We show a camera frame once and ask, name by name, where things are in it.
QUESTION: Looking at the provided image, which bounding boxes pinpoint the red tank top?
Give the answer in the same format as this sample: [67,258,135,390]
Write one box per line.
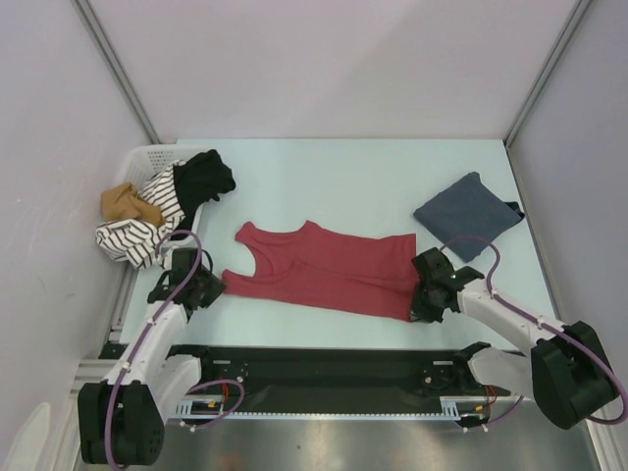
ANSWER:
[222,221,418,322]

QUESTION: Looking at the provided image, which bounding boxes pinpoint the blue grey tank top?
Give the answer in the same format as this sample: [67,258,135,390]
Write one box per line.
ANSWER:
[413,172,525,263]

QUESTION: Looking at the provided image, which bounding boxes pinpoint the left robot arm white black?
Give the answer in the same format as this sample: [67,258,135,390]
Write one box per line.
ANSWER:
[78,248,226,470]

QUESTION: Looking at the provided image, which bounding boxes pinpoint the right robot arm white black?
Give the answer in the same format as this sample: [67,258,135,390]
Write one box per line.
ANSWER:
[410,247,627,430]

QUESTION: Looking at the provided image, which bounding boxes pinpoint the striped white black tank top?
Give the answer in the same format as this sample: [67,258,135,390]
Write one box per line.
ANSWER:
[95,160,184,268]

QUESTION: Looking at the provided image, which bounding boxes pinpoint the mustard tank top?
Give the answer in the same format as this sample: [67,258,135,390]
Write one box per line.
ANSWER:
[100,183,165,227]

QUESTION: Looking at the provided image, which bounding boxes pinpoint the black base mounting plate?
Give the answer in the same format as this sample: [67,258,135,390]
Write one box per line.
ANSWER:
[173,345,507,399]

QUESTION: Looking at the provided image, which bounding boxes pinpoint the white plastic laundry basket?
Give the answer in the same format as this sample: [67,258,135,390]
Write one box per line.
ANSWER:
[120,145,202,257]

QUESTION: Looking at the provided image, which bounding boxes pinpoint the aluminium extrusion base frame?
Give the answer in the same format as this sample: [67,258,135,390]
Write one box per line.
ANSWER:
[68,274,609,433]

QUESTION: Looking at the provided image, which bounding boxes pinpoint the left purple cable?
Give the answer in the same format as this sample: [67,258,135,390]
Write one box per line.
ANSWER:
[102,229,246,471]

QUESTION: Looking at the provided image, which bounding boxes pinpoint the purple cable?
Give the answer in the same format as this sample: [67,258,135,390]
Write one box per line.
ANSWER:
[439,235,628,433]
[102,229,246,471]

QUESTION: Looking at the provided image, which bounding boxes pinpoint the slotted cable duct rail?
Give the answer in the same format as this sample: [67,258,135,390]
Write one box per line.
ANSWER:
[166,394,497,422]

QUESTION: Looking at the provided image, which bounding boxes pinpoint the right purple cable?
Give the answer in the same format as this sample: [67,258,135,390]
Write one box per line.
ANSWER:
[439,235,628,433]

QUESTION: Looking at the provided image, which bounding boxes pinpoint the left aluminium corner post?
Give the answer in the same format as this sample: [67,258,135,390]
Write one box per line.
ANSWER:
[71,0,161,144]

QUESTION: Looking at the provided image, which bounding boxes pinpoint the aluminium corner post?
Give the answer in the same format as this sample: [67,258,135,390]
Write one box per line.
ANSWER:
[503,0,596,151]
[71,0,161,144]

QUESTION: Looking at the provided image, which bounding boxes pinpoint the right aluminium corner post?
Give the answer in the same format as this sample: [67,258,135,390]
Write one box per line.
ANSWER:
[503,0,596,151]

